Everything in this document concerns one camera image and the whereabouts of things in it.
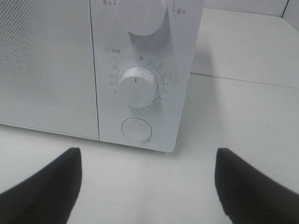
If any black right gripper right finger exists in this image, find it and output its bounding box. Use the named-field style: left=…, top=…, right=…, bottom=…
left=214, top=148, right=299, bottom=224

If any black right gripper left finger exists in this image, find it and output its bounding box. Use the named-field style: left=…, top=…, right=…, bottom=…
left=0, top=148, right=82, bottom=224

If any round white door button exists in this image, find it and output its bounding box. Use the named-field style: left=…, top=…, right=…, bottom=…
left=121, top=118, right=152, bottom=141

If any white microwave door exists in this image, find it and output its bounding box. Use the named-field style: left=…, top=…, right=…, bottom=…
left=0, top=0, right=99, bottom=140

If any lower white timer knob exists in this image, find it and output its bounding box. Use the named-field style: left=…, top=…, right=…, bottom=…
left=118, top=67, right=157, bottom=108

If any white microwave oven body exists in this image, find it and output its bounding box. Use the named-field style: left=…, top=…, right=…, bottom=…
left=0, top=0, right=203, bottom=154

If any upper white power knob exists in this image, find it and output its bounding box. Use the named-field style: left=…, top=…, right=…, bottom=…
left=117, top=0, right=168, bottom=36

